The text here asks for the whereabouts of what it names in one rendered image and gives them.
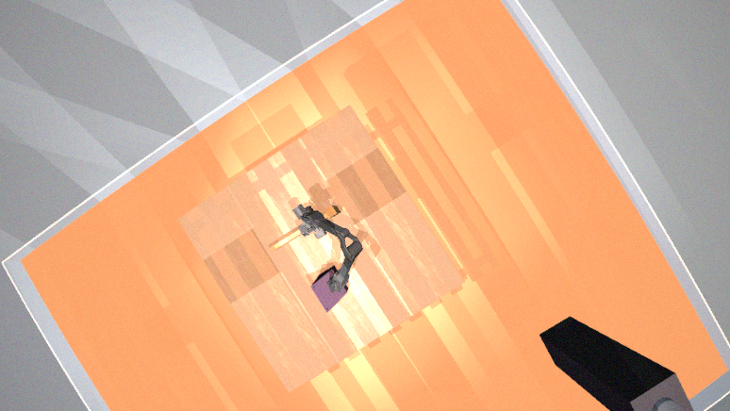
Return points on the wooden rail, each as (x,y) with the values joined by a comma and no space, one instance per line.
(287,239)

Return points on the brown wooden post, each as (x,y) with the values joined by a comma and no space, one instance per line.
(332,211)

